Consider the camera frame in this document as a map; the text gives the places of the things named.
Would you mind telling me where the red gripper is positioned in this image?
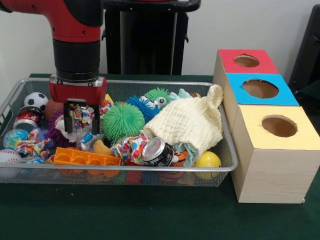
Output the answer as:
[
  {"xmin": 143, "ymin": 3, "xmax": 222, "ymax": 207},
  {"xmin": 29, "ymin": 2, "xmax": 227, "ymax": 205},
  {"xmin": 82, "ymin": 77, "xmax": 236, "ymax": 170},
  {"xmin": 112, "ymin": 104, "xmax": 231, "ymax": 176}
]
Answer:
[{"xmin": 48, "ymin": 76, "xmax": 108, "ymax": 135}]

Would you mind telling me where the cream knitted cloth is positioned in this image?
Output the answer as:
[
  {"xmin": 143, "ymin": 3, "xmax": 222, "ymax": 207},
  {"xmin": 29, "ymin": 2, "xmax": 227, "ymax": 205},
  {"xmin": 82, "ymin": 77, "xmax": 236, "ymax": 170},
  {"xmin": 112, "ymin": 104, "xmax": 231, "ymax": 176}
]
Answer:
[{"xmin": 142, "ymin": 84, "xmax": 224, "ymax": 161}]

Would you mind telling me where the silver mesh bin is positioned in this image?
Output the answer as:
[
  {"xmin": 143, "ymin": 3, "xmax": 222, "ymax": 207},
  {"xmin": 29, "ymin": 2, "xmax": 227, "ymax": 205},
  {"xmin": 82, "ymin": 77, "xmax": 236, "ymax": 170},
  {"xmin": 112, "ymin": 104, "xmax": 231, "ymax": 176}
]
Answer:
[{"xmin": 0, "ymin": 77, "xmax": 238, "ymax": 188}]

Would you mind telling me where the wooden box with three holes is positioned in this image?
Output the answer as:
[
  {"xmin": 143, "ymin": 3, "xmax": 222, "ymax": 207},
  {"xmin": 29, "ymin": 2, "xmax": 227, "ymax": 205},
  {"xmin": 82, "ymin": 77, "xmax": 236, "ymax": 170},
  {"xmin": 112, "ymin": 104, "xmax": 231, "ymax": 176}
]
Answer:
[{"xmin": 212, "ymin": 48, "xmax": 320, "ymax": 204}]

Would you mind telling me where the orange toy building brick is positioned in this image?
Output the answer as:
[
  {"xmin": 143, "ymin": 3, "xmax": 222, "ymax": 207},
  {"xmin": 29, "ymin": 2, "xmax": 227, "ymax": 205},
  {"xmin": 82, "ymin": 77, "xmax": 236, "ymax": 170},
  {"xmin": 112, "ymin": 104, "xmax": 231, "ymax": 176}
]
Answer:
[{"xmin": 53, "ymin": 146, "xmax": 122, "ymax": 166}]

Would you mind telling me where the small green spiky ball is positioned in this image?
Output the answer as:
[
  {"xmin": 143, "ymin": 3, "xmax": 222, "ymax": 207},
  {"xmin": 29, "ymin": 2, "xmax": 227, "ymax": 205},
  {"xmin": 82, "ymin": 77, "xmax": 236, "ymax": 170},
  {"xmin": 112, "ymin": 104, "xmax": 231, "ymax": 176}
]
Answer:
[{"xmin": 101, "ymin": 102, "xmax": 146, "ymax": 142}]

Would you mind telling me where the small soccer ball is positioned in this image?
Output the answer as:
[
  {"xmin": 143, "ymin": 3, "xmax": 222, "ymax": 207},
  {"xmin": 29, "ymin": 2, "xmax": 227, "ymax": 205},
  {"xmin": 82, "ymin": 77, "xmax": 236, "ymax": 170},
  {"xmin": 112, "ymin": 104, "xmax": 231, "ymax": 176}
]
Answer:
[{"xmin": 23, "ymin": 91, "xmax": 49, "ymax": 109}]

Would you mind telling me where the large blue spiky ball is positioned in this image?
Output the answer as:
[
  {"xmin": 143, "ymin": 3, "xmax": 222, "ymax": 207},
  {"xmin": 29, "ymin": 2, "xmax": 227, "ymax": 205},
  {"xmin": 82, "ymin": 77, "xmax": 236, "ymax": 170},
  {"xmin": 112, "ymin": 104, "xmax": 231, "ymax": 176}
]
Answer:
[{"xmin": 125, "ymin": 94, "xmax": 161, "ymax": 123}]

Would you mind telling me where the small globe ball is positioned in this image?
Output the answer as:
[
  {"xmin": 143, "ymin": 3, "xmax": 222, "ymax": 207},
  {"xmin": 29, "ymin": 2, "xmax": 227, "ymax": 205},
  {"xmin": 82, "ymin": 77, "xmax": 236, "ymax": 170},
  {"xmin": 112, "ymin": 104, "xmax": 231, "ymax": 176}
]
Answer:
[{"xmin": 2, "ymin": 128, "xmax": 30, "ymax": 150}]

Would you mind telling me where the green spiky toy with eyes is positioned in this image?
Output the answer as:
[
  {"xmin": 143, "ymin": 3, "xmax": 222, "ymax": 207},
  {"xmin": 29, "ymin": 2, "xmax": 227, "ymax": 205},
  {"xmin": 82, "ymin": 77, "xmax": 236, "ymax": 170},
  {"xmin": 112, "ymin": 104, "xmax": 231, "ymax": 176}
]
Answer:
[{"xmin": 144, "ymin": 87, "xmax": 171, "ymax": 109}]

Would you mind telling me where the crushed black can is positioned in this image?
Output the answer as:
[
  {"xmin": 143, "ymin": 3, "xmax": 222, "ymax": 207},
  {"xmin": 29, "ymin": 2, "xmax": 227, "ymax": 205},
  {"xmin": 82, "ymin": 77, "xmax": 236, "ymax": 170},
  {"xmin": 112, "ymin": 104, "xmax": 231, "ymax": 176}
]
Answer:
[{"xmin": 141, "ymin": 136, "xmax": 176, "ymax": 167}]

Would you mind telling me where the dark green table cloth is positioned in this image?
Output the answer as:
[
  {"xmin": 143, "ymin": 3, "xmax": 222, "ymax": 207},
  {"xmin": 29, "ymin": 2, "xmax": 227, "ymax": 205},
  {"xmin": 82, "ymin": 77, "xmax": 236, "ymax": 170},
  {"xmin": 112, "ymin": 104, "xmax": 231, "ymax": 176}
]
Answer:
[{"xmin": 0, "ymin": 73, "xmax": 320, "ymax": 240}]

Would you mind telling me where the yellow smooth ball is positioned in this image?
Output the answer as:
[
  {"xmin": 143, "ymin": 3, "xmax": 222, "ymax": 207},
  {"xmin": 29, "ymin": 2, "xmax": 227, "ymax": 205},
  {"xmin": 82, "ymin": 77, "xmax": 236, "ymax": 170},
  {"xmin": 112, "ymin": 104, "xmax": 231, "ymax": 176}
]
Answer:
[{"xmin": 193, "ymin": 151, "xmax": 222, "ymax": 181}]

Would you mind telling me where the green covered side table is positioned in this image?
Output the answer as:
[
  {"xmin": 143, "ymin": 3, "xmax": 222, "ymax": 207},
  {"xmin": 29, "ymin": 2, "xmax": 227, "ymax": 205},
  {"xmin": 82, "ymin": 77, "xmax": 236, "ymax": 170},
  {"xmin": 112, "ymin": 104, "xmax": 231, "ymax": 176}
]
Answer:
[{"xmin": 296, "ymin": 80, "xmax": 320, "ymax": 102}]

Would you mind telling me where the black stand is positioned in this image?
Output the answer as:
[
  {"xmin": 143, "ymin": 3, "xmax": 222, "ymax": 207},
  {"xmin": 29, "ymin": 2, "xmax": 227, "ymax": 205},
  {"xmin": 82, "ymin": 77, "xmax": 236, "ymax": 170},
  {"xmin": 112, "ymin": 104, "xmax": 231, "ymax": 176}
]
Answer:
[{"xmin": 287, "ymin": 4, "xmax": 320, "ymax": 87}]

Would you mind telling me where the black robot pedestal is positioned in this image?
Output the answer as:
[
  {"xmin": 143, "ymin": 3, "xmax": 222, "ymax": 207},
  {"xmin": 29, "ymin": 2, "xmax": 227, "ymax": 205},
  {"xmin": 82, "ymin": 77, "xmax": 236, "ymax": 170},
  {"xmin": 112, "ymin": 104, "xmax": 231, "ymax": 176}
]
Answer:
[{"xmin": 101, "ymin": 0, "xmax": 202, "ymax": 76}]

